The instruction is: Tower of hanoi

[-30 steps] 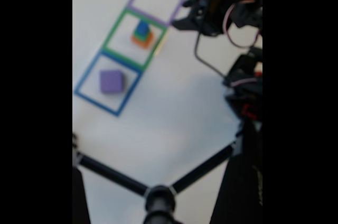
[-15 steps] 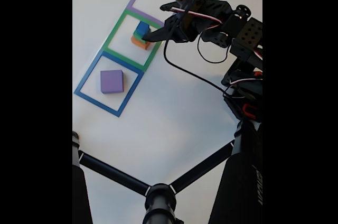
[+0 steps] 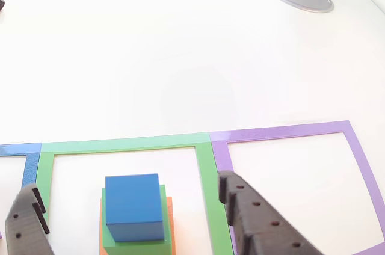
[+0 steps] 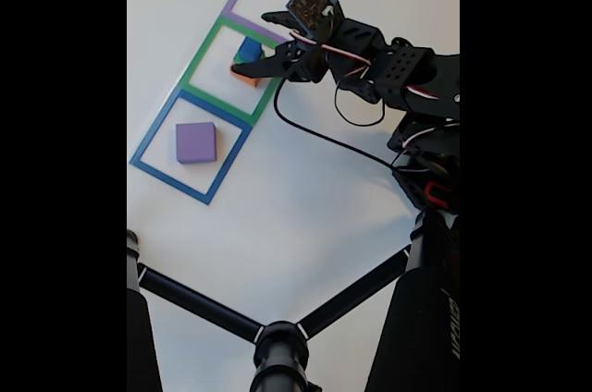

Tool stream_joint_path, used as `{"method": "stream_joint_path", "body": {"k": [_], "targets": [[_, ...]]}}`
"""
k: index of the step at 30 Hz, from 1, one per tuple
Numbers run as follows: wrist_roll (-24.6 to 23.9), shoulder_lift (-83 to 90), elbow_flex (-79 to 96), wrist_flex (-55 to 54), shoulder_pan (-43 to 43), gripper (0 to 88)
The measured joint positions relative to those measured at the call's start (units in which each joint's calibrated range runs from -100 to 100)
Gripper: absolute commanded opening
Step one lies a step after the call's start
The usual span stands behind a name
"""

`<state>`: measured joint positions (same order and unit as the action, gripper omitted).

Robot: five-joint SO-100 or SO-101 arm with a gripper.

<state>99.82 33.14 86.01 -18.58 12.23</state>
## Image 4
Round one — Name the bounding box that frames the small blue cube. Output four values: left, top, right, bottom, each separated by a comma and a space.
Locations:
238, 36, 264, 63

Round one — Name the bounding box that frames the purple square block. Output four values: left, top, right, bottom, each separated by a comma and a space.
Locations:
175, 121, 218, 165

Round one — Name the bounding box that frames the black camera tripod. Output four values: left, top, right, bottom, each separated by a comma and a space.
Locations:
127, 209, 461, 392

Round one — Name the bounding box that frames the green square frame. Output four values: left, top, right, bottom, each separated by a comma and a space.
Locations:
178, 14, 297, 128

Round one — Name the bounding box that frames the red white servo cable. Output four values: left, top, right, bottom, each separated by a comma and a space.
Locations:
289, 30, 461, 153

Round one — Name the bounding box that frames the blue square frame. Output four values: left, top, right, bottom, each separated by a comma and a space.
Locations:
129, 88, 253, 206

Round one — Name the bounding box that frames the orange square block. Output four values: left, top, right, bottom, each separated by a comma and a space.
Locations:
228, 62, 265, 88

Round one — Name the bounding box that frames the black camera cable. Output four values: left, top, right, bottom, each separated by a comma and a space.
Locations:
273, 77, 417, 176

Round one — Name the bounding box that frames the green square block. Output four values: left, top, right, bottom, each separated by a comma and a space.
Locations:
232, 50, 266, 66

